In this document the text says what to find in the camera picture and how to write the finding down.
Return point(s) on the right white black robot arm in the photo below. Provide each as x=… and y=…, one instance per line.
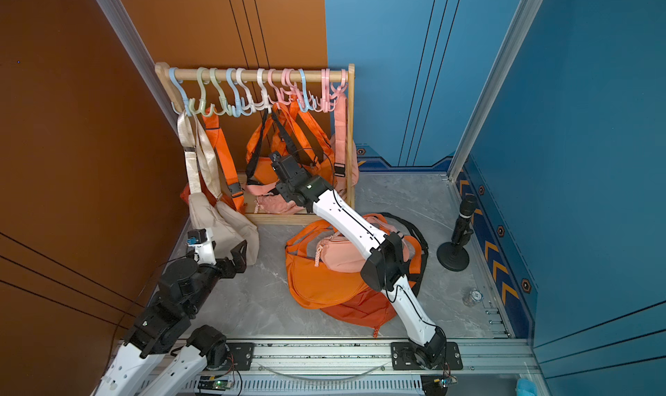
x=384, y=269

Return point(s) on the teal cloth corner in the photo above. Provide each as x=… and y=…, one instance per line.
x=526, y=387

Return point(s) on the dark orange sling bag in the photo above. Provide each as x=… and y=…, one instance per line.
x=368, y=309
x=388, y=225

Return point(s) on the black microphone stand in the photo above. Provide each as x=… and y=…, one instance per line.
x=452, y=255

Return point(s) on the green circuit board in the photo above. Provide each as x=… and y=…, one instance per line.
x=215, y=383

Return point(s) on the wooden hanging rack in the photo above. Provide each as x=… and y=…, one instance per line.
x=239, y=97

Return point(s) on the beige sling bag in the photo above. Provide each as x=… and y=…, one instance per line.
x=229, y=226

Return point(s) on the bright orange sling bag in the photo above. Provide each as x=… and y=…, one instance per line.
x=315, y=286

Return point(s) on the green plastic hook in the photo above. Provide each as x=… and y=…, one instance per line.
x=199, y=107

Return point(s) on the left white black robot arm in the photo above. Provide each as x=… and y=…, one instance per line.
x=183, y=289

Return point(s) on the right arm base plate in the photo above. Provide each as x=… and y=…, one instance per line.
x=405, y=356

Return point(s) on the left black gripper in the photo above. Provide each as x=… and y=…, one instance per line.
x=230, y=271

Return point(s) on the blue plastic hook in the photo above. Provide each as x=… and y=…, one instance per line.
x=183, y=96

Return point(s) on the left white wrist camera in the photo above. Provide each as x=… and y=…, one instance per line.
x=201, y=246

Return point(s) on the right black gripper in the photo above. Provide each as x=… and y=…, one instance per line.
x=281, y=181

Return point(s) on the aluminium rail frame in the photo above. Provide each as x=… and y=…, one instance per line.
x=364, y=367

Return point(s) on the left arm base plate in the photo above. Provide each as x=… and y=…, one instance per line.
x=230, y=356

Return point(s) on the orange strap bag far left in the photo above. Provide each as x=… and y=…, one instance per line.
x=223, y=156

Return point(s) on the small round clear cap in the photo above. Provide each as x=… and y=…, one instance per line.
x=473, y=297

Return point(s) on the light pink strap bag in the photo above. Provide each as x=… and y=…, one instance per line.
x=339, y=144

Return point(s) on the orange bag with black strap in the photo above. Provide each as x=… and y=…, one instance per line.
x=288, y=131

